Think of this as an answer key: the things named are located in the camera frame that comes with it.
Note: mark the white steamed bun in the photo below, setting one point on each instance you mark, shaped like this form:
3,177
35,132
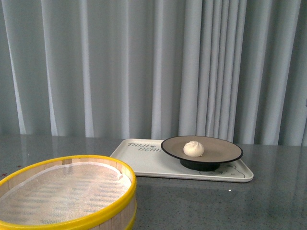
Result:
193,149

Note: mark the beige plate with black rim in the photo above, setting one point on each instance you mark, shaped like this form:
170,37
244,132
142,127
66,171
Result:
216,152

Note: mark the white rectangular bear tray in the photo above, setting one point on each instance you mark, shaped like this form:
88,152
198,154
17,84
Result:
146,158

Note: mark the grey pleated curtain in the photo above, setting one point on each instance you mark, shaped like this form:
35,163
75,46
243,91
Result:
229,69

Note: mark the yellow rimmed wooden steamer basket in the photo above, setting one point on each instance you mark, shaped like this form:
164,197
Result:
120,215

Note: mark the white mesh steamer cloth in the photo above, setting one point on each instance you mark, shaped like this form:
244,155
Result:
63,193

